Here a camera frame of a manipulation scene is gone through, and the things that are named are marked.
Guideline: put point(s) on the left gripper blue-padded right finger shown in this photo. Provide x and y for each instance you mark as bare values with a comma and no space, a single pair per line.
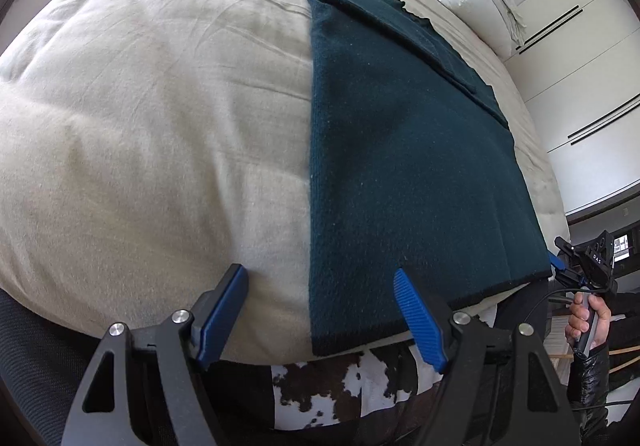
429,320

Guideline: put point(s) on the person's right hand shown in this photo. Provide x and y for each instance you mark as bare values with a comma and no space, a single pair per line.
578,321

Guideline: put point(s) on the beige bed cover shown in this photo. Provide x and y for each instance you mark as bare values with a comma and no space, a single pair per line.
146,145

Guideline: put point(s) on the black jacket right forearm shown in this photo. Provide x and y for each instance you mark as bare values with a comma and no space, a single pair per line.
586,392

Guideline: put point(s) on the dark green knit sweater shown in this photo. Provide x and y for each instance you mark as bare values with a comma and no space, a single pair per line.
412,164

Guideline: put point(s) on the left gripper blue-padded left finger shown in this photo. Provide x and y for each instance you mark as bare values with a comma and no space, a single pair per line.
214,315

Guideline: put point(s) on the cow print rug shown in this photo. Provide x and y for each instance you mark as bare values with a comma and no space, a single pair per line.
383,391

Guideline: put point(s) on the white wardrobe with black handles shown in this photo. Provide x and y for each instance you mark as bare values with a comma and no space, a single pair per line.
578,73

